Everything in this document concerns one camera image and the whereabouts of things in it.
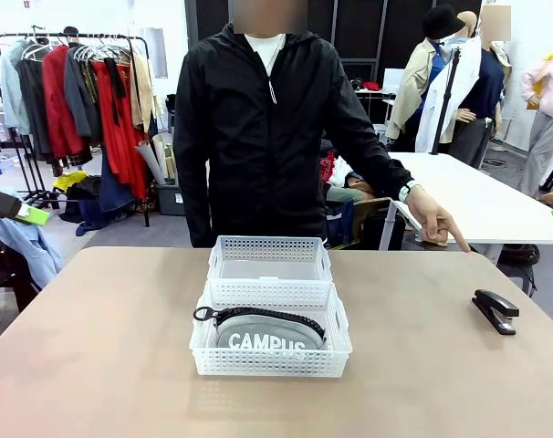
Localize black bucket hat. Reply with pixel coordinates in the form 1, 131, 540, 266
423, 4, 461, 41

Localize yellow cloth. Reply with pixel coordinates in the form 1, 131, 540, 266
52, 171, 89, 193

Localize black stool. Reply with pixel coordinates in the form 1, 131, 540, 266
497, 244, 540, 296

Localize dark gray garment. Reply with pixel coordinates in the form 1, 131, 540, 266
16, 57, 55, 157

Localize beige garment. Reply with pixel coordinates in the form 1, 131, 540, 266
130, 53, 155, 134

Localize light blue shirt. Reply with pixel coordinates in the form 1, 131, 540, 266
0, 214, 66, 289

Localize blue denim garment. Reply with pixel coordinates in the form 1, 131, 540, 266
98, 150, 137, 214

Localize white work table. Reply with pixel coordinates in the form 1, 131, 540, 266
379, 151, 553, 251

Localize person's left hand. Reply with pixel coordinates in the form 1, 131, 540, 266
406, 185, 472, 254

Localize mannequin with beige coat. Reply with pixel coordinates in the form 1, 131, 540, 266
385, 26, 464, 154

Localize black chair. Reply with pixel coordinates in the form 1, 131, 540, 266
0, 218, 41, 312

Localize gray jacket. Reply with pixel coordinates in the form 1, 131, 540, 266
64, 45, 103, 143

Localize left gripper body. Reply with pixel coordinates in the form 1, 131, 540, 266
0, 184, 25, 219

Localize person's black jacket torso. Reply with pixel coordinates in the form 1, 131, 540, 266
172, 22, 396, 250

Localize rolled paper tubes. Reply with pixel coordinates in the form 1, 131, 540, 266
135, 131, 169, 186

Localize person in navy shirt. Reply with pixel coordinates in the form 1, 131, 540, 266
454, 4, 506, 166

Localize red dress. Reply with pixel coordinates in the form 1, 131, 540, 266
93, 61, 148, 200

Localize person's left forearm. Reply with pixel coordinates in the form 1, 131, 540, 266
349, 122, 415, 200

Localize gray CAMPUS zipper pencil case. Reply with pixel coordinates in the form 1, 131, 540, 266
193, 305, 329, 351

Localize red jacket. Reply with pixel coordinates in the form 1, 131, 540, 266
41, 45, 85, 159

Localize red bandana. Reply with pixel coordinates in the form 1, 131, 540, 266
319, 150, 338, 184

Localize gray storage crate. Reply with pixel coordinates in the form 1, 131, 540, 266
156, 182, 187, 217

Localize person's right forearm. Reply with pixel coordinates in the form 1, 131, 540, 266
173, 150, 216, 250

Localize white perforated plastic basket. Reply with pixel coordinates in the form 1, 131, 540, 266
188, 277, 353, 379
207, 235, 335, 284

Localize mannequin with white coat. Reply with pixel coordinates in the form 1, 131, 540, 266
415, 11, 484, 154

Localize black stapler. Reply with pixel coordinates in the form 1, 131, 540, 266
471, 288, 520, 337

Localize black clothes rack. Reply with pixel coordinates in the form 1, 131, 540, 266
0, 32, 151, 228

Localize black tripod pole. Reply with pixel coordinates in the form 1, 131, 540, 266
431, 45, 463, 156

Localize pale blue coat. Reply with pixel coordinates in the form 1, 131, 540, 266
0, 39, 32, 136

